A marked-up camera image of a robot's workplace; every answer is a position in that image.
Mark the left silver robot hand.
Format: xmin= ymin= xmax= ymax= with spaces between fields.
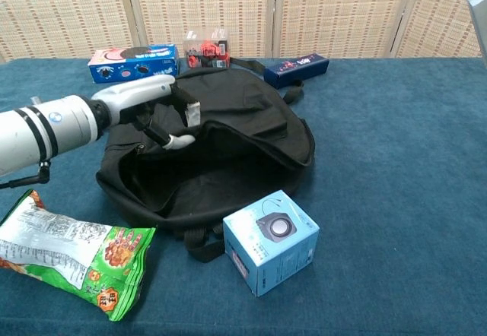
xmin=91 ymin=74 xmax=202 ymax=151

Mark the black backpack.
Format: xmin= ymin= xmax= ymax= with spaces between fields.
xmin=95 ymin=57 xmax=316 ymax=264

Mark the white book yellow spine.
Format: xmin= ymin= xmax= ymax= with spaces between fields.
xmin=463 ymin=0 xmax=487 ymax=71

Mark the blue cookie box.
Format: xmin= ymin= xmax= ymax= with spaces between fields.
xmin=87 ymin=43 xmax=180 ymax=84

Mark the clear box with red items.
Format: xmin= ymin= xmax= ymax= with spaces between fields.
xmin=182 ymin=27 xmax=231 ymax=69

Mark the bamboo folding screen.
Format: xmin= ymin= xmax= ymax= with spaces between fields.
xmin=0 ymin=0 xmax=487 ymax=63

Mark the green snack bag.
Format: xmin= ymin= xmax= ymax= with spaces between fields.
xmin=0 ymin=189 xmax=157 ymax=322

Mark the long dark blue box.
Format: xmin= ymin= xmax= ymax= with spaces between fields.
xmin=263 ymin=52 xmax=330 ymax=89

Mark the light blue cube box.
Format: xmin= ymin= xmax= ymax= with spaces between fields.
xmin=222 ymin=189 xmax=320 ymax=298

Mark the blue table cloth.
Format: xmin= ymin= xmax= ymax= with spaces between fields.
xmin=0 ymin=56 xmax=487 ymax=336

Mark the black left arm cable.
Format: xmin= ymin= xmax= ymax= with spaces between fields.
xmin=0 ymin=160 xmax=51 ymax=189

